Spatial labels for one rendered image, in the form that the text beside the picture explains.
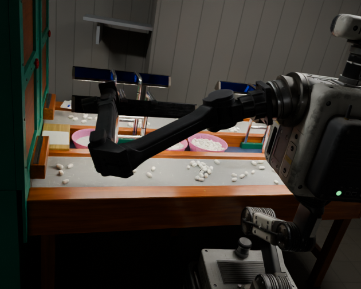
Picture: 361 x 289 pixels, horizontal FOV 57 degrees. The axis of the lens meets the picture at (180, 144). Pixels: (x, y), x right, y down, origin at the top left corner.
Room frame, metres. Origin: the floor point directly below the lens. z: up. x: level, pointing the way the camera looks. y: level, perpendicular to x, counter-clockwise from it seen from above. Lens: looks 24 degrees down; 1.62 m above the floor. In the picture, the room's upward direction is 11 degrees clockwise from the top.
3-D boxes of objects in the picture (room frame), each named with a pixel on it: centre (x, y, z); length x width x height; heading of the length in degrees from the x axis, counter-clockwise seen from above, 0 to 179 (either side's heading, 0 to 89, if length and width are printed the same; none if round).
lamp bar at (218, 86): (2.41, -0.47, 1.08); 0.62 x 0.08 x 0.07; 111
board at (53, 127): (1.68, 0.70, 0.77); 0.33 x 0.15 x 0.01; 21
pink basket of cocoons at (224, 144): (2.00, -0.17, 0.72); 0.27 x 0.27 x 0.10
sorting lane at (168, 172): (1.65, -0.19, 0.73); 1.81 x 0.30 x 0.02; 111
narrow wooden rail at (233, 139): (2.12, -0.01, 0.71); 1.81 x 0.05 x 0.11; 111
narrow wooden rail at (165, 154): (1.81, -0.12, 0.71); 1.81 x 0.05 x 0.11; 111
